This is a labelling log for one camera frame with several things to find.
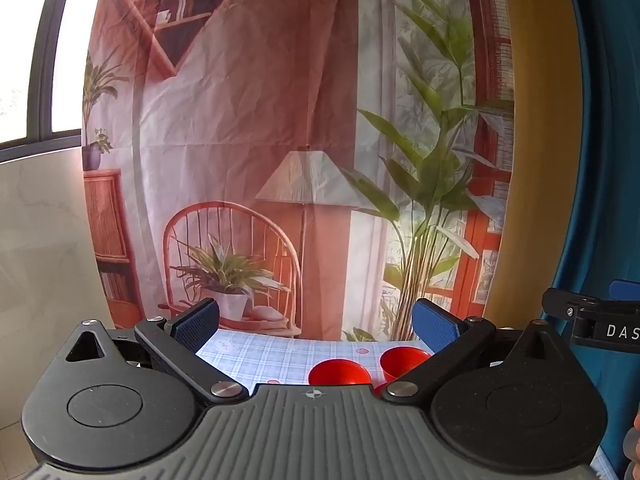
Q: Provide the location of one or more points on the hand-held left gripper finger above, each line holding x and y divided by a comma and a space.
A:
436, 327

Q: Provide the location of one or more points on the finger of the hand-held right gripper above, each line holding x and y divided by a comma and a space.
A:
567, 302
626, 290

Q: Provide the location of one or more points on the person's right hand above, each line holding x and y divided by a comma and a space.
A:
633, 452

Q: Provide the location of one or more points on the yellow curtain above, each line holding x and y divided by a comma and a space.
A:
542, 160

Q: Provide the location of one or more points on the blue curtain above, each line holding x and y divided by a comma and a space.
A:
600, 135

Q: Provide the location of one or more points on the printed room backdrop cloth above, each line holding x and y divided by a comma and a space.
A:
300, 135

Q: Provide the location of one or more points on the dark window frame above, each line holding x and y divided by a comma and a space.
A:
42, 85

